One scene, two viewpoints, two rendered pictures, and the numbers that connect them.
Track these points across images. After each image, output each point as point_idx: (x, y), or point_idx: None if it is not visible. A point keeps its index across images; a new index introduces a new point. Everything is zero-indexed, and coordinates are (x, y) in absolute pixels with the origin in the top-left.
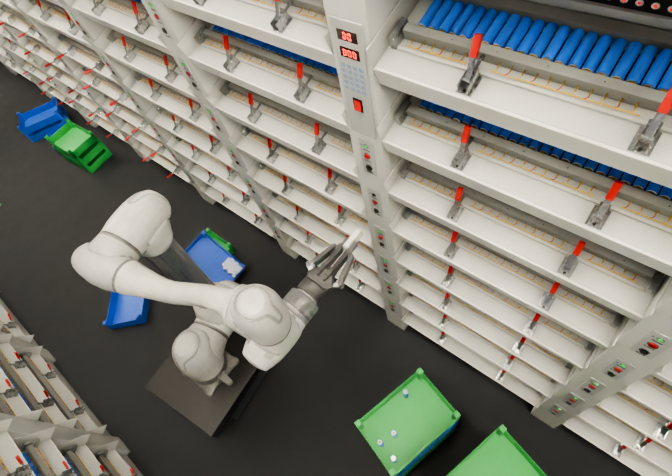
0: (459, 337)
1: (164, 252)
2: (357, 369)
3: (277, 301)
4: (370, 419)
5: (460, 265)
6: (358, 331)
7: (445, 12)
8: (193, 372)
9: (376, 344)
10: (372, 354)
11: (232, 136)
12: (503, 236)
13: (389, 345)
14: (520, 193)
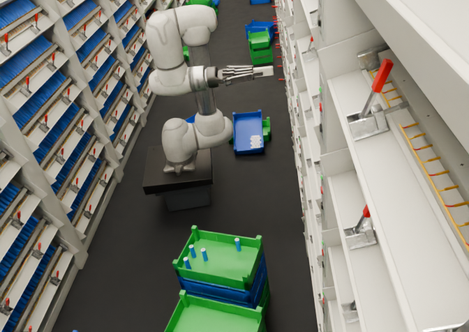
0: (314, 255)
1: (194, 47)
2: None
3: (169, 30)
4: (206, 241)
5: (306, 125)
6: (279, 231)
7: None
8: (164, 142)
9: (280, 247)
10: (270, 250)
11: (287, 18)
12: (315, 77)
13: (287, 255)
14: (308, 4)
